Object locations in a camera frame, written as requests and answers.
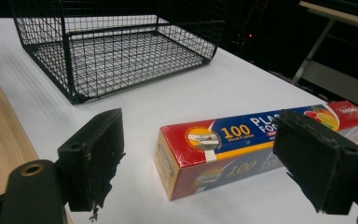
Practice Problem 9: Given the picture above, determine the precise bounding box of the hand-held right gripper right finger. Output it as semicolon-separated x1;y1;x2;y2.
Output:
272;108;358;216

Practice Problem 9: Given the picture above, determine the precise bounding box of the grey metal stand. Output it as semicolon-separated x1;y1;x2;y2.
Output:
268;0;358;114

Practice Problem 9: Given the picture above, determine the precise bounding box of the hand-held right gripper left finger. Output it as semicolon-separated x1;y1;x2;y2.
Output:
57;107;126;221

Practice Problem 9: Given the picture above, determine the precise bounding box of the black wire mesh basket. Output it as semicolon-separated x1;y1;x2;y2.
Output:
9;0;227;105

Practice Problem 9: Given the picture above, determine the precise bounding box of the red and blue wrap box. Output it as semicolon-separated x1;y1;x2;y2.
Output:
153;100;358;202

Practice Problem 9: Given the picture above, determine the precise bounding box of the wooden board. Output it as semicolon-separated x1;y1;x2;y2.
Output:
0;53;76;224

